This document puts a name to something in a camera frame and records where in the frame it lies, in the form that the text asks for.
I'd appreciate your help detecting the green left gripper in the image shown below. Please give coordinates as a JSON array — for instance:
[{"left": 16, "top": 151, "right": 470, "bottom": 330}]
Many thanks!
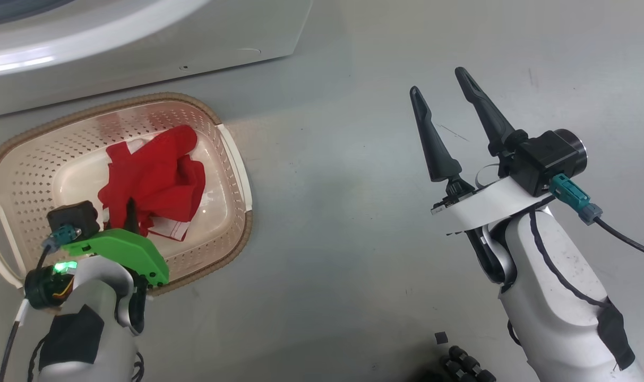
[{"left": 62, "top": 197, "right": 170, "bottom": 288}]

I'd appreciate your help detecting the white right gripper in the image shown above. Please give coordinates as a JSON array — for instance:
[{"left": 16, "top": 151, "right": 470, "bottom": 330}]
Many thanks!
[{"left": 409, "top": 67, "right": 555, "bottom": 235}]

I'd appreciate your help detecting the white front-load washing machine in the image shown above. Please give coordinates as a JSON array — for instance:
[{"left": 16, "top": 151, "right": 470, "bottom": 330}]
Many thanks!
[{"left": 0, "top": 0, "right": 314, "bottom": 120}]

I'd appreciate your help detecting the cream perforated laundry basket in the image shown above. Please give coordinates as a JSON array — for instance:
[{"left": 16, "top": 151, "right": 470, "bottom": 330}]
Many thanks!
[{"left": 0, "top": 93, "right": 254, "bottom": 296}]

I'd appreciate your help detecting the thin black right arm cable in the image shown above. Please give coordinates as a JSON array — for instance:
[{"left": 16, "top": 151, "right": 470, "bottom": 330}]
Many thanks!
[{"left": 529, "top": 210, "right": 612, "bottom": 311}]

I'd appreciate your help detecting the red and white garment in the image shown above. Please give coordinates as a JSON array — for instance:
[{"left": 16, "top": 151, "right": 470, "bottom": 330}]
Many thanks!
[{"left": 98, "top": 125, "right": 207, "bottom": 242}]

